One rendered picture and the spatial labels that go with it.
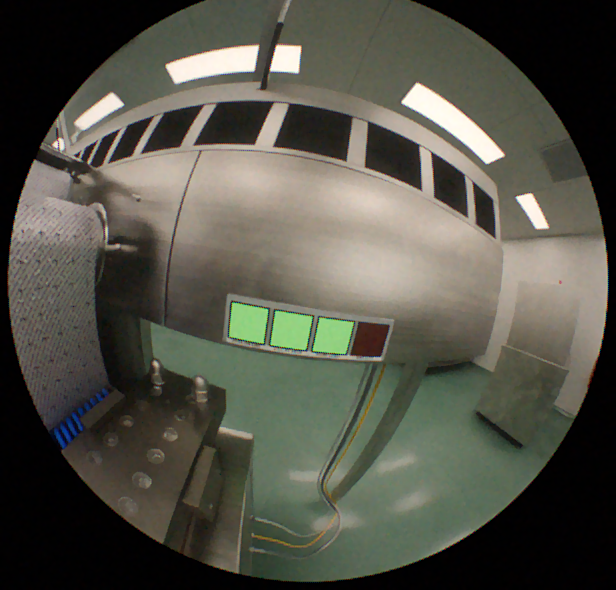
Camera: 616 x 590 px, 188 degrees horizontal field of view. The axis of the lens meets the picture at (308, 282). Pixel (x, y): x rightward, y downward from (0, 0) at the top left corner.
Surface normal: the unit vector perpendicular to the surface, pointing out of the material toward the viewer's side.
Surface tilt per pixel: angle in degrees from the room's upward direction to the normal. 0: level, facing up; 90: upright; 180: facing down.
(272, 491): 0
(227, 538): 0
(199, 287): 90
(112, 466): 0
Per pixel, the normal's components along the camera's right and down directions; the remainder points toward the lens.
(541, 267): -0.98, -0.18
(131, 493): 0.18, -0.98
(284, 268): 0.11, 0.07
